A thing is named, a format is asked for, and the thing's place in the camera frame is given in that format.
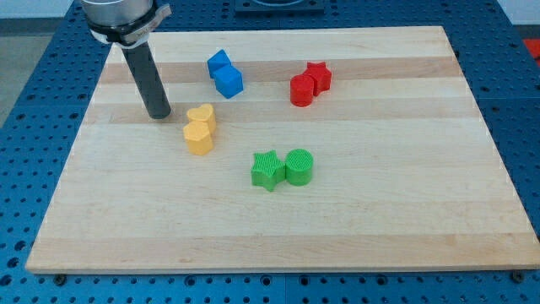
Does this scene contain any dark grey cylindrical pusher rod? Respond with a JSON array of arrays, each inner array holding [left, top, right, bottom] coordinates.
[[122, 42, 171, 119]]

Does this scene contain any yellow heart block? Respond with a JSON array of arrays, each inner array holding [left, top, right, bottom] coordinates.
[[186, 103, 217, 134]]

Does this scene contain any blue cube block rear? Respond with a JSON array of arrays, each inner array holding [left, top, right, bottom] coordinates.
[[207, 49, 231, 79]]

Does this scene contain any blue cube block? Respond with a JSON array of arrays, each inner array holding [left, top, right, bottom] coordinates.
[[213, 65, 244, 99], [207, 49, 231, 79]]

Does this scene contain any blue cube block front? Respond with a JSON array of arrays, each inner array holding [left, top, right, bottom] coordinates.
[[213, 65, 244, 99]]

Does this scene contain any yellow pentagon block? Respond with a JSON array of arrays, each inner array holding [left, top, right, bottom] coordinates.
[[183, 121, 213, 155]]

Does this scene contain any red cylinder block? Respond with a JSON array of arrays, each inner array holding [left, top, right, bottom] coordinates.
[[289, 74, 315, 107]]

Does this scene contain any green star block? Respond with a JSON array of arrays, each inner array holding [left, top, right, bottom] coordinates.
[[251, 150, 286, 192]]

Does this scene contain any red star block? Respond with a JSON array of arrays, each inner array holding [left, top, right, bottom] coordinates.
[[303, 62, 332, 96]]

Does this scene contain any green cylinder block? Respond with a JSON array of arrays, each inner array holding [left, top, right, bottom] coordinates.
[[285, 149, 314, 186]]

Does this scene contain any light wooden board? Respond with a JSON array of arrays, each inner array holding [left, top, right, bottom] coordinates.
[[26, 26, 539, 274]]

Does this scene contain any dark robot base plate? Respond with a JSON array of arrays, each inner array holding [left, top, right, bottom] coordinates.
[[233, 0, 325, 14]]

